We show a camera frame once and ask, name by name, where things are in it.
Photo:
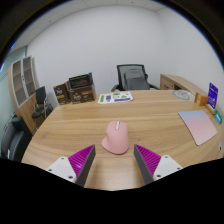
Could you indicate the pink computer mouse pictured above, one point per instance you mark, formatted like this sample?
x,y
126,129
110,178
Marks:
x,y
115,140

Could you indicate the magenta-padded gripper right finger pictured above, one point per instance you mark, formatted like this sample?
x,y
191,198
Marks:
x,y
150,160

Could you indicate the tan packet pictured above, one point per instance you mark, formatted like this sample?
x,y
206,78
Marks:
x,y
210,108

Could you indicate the large brown cardboard box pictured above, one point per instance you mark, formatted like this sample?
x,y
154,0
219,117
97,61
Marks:
x,y
82,95

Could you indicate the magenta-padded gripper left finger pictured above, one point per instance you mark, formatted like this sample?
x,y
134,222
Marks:
x,y
78,161

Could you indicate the black box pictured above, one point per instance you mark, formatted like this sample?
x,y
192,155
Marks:
x,y
80,80

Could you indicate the wooden side desk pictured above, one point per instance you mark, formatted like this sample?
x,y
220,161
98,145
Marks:
x,y
176,81

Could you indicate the white printed paper sheet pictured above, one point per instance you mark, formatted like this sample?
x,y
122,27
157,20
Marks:
x,y
115,97

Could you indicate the purple standing card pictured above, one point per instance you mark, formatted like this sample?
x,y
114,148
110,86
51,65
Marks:
x,y
212,95

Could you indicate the small brown cardboard box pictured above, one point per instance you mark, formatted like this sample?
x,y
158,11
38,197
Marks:
x,y
61,94

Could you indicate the pink and blue mouse pad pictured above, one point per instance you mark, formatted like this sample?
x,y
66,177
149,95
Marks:
x,y
199,126

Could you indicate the black leather armchair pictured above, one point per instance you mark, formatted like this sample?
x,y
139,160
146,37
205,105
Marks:
x,y
15,140

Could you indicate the black mesh office chair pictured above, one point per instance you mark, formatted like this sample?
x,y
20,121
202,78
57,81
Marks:
x,y
133,78

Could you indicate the small black chair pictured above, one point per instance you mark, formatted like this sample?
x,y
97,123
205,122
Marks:
x,y
41,100

